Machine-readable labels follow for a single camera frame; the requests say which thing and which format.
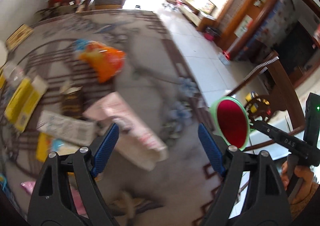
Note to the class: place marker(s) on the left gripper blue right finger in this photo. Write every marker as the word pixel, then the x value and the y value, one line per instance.
pixel 211 149

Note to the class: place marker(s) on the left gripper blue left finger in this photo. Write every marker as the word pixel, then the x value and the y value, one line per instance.
pixel 102 147

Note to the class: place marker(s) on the pink white carton box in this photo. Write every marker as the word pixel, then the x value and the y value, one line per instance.
pixel 137 142

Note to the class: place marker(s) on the dark brown snack wrapper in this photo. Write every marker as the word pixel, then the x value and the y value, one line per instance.
pixel 72 102

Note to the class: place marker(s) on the orange snack bag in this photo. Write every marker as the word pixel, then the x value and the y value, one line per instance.
pixel 106 61

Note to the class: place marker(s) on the clear plastic water bottle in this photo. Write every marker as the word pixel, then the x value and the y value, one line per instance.
pixel 13 74

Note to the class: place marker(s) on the green rimmed red trash bin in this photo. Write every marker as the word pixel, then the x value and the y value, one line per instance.
pixel 231 121

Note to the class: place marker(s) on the right hand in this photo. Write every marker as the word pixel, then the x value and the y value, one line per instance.
pixel 301 172

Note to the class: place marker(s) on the white printed flat box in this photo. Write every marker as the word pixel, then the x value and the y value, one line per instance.
pixel 74 131

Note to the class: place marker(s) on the patterned table cloth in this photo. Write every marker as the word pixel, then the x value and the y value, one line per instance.
pixel 155 99

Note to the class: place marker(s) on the yellow box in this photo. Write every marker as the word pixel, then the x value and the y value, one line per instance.
pixel 24 101

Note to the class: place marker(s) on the wooden chair near bin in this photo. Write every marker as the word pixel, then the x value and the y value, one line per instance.
pixel 283 97

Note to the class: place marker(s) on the small red waste basket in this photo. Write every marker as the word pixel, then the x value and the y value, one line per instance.
pixel 211 33

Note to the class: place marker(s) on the framed gold picture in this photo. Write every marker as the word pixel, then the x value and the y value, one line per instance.
pixel 17 37

